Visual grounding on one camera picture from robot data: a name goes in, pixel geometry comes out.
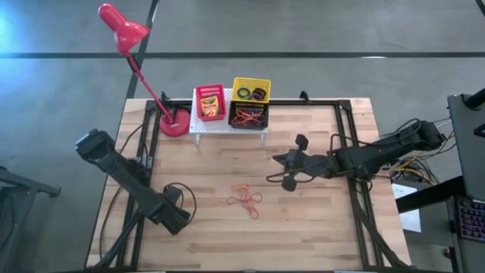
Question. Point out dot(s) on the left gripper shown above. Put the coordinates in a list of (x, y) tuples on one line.
[(164, 201)]

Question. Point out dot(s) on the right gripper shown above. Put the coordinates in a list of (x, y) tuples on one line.
[(310, 165)]

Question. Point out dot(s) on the red rubber band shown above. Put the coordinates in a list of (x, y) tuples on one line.
[(228, 201), (244, 120), (260, 197)]

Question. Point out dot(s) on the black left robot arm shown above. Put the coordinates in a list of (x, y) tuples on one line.
[(121, 170)]

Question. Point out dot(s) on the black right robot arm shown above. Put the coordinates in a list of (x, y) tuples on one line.
[(379, 151)]

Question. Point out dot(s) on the black desk beam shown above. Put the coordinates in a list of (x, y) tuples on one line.
[(428, 197)]

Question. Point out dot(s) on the black clamp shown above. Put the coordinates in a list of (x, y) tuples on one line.
[(164, 96), (304, 96)]

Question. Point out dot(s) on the black plastic basket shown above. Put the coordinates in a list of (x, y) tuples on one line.
[(229, 117)]

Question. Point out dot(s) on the white perforated shelf riser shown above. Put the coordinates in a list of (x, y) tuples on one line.
[(212, 127)]

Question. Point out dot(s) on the yellow plastic basket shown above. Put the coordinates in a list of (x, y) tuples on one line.
[(252, 80)]

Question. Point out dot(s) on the red plastic basket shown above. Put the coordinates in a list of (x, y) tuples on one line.
[(210, 90)]

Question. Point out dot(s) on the white paper sheet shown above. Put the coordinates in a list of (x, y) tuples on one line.
[(411, 223)]

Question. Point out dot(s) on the grey metal table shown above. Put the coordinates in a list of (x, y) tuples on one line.
[(30, 184)]

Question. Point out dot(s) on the backlit keyboard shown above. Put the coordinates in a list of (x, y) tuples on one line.
[(471, 220)]

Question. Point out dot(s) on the black aluminium table frame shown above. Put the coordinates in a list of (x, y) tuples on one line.
[(318, 102)]

